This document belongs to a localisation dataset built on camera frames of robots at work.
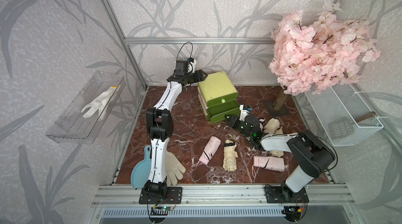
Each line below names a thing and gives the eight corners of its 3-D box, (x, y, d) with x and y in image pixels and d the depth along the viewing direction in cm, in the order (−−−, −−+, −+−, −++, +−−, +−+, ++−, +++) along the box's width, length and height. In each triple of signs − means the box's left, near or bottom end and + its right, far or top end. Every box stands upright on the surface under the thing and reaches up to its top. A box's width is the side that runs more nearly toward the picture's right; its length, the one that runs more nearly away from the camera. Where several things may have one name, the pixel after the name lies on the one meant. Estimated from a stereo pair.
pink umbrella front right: (252, 176, 81) (254, 174, 78) (250, 158, 87) (251, 156, 84) (286, 176, 81) (288, 174, 78) (281, 158, 87) (283, 156, 84)
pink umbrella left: (191, 169, 83) (191, 167, 80) (212, 137, 95) (212, 134, 92) (201, 176, 81) (201, 174, 78) (221, 142, 93) (221, 139, 90)
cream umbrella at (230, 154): (223, 171, 82) (224, 168, 79) (222, 142, 93) (222, 139, 89) (238, 171, 82) (239, 168, 79) (235, 142, 93) (236, 139, 89)
